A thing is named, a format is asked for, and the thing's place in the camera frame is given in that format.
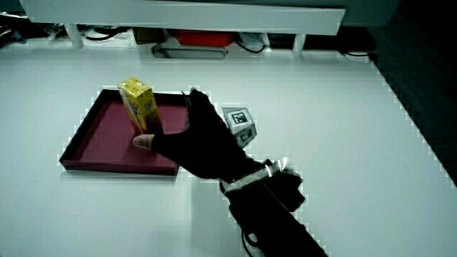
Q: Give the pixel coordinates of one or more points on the person's right hand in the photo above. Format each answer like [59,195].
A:
[203,142]

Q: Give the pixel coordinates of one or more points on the yellow ice redtea carton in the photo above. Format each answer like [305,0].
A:
[143,101]

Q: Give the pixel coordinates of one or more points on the grey flat device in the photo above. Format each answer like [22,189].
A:
[189,53]

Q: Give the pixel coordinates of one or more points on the maroon shallow tray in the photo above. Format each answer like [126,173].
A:
[107,142]

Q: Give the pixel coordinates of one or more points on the red plastic box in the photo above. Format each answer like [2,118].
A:
[203,37]

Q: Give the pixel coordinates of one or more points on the white plastic bag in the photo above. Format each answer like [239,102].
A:
[251,40]

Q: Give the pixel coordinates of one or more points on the brown cardboard box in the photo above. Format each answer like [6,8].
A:
[148,35]

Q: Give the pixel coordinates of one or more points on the white shelf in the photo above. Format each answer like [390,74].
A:
[178,16]

